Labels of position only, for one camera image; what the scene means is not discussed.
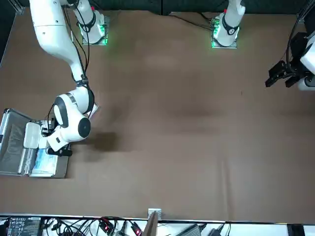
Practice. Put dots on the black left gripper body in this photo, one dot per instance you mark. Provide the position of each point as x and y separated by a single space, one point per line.
299 46

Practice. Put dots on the black labelled power unit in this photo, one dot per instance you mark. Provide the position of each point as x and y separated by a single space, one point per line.
23 227

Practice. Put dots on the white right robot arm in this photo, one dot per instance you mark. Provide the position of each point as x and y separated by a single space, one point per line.
51 32

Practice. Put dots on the aluminium frame corner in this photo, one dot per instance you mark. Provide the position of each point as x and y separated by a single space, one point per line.
18 7

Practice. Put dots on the black power adapter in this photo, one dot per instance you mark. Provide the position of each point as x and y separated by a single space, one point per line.
216 232

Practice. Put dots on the grey power brick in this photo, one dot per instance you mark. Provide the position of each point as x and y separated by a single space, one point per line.
193 231

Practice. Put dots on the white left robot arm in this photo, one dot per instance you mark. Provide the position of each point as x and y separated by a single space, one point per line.
230 27

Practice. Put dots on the aluminium medical kit case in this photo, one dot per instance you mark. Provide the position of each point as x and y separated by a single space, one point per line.
62 169

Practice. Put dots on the brown board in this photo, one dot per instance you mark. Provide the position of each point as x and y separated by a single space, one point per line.
151 226

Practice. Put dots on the silver mounting bracket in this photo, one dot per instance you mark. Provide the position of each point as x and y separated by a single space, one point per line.
155 210

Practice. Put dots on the white triangular bandage packet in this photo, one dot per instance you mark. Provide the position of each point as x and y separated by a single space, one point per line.
96 109

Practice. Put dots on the black device with red lights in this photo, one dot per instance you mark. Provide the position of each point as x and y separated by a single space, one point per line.
136 229
105 225

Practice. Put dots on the black box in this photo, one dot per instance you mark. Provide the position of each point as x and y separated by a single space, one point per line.
295 231

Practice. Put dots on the blue white face mask packet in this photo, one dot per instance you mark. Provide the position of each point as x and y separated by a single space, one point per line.
44 164

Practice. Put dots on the white translucent medicine box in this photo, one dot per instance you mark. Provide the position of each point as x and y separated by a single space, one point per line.
32 135

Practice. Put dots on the green connector block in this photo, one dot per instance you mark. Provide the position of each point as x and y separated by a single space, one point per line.
216 25

